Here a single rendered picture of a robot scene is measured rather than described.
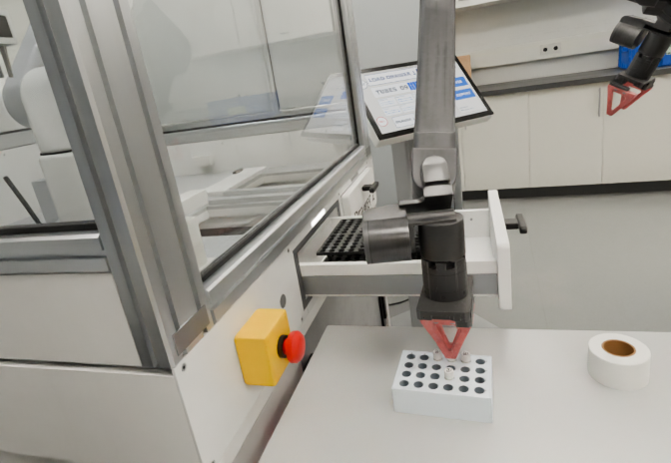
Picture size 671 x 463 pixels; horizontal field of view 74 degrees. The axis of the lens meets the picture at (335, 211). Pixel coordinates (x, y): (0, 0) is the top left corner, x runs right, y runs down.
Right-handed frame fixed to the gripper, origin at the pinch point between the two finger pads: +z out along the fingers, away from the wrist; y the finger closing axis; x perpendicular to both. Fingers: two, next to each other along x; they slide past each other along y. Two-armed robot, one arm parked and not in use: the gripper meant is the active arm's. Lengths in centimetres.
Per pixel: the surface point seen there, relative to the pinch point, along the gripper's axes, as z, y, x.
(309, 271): -6.9, -9.9, -24.2
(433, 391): 1.5, 6.7, -1.6
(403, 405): 4.0, 7.0, -5.7
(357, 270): -7.0, -10.4, -15.5
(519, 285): 80, -173, 15
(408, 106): -24, -111, -23
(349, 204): -9.8, -39.8, -25.4
